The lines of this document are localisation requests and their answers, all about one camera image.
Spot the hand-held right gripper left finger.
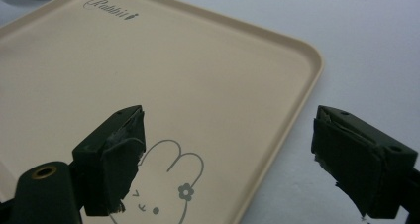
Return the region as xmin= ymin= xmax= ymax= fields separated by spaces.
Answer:
xmin=71 ymin=104 xmax=147 ymax=217

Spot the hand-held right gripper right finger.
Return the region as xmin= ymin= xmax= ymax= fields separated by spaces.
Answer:
xmin=310 ymin=105 xmax=419 ymax=220

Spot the beige tray with rabbit print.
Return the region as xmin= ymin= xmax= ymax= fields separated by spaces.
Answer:
xmin=0 ymin=0 xmax=325 ymax=224

